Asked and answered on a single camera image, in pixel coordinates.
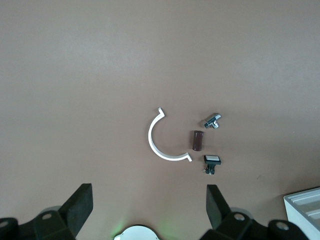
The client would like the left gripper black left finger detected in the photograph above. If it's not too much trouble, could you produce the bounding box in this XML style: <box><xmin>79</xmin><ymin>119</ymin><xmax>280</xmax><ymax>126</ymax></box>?
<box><xmin>0</xmin><ymin>183</ymin><xmax>94</xmax><ymax>240</ymax></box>

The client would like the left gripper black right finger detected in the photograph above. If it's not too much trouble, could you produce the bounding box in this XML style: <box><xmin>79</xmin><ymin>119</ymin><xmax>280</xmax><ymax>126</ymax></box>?
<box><xmin>199</xmin><ymin>184</ymin><xmax>310</xmax><ymax>240</ymax></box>

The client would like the black square white-faced push button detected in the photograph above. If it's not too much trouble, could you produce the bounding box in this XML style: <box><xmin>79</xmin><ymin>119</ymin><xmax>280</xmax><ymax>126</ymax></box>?
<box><xmin>200</xmin><ymin>154</ymin><xmax>222</xmax><ymax>176</ymax></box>

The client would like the white drawer cabinet housing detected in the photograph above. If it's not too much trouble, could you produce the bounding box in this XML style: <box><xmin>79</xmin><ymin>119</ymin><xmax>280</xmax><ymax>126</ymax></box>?
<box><xmin>283</xmin><ymin>186</ymin><xmax>320</xmax><ymax>240</ymax></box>

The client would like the white plastic drawer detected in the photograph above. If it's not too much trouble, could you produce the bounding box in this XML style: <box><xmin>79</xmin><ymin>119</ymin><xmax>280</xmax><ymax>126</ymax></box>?
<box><xmin>289</xmin><ymin>196</ymin><xmax>320</xmax><ymax>210</ymax></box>
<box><xmin>303</xmin><ymin>208</ymin><xmax>320</xmax><ymax>220</ymax></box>

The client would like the dark red cylindrical capacitor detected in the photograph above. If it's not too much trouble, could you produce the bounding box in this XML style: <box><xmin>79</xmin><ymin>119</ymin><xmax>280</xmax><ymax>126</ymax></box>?
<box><xmin>191</xmin><ymin>129</ymin><xmax>204</xmax><ymax>152</ymax></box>

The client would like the chrome angle valve fitting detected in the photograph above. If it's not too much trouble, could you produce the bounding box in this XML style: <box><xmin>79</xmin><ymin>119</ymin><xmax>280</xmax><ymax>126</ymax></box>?
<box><xmin>201</xmin><ymin>112</ymin><xmax>223</xmax><ymax>131</ymax></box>

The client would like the white semicircular pipe clamp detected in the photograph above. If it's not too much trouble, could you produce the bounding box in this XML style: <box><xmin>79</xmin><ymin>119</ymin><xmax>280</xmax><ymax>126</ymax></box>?
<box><xmin>147</xmin><ymin>107</ymin><xmax>194</xmax><ymax>163</ymax></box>

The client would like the brown table mat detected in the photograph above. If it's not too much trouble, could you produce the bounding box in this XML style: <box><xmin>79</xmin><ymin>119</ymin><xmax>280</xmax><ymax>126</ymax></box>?
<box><xmin>0</xmin><ymin>0</ymin><xmax>320</xmax><ymax>240</ymax></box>

